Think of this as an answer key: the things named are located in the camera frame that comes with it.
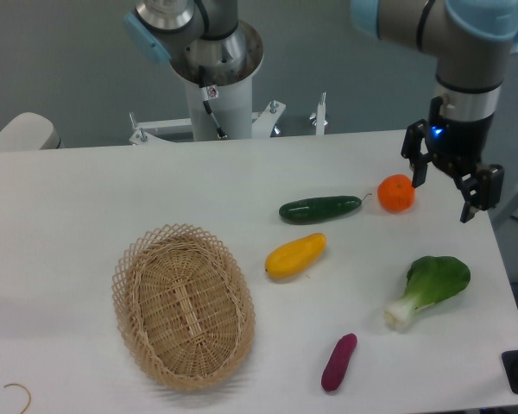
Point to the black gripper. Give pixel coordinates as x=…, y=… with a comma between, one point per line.
x=455, y=148

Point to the green cucumber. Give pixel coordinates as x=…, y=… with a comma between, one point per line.
x=321, y=209

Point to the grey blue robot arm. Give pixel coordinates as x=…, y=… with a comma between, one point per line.
x=470, y=40

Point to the orange tangerine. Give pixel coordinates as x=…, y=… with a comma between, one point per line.
x=396, y=193

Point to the green bok choy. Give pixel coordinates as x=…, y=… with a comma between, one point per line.
x=429, y=281

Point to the yellow mango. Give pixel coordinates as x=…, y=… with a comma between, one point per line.
x=295, y=256

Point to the purple sweet potato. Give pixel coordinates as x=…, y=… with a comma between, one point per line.
x=337, y=365

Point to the woven wicker basket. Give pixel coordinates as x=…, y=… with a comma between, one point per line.
x=183, y=307

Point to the white chair armrest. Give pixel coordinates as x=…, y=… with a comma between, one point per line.
x=29, y=132

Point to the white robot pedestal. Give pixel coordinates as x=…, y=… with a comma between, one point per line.
x=217, y=76

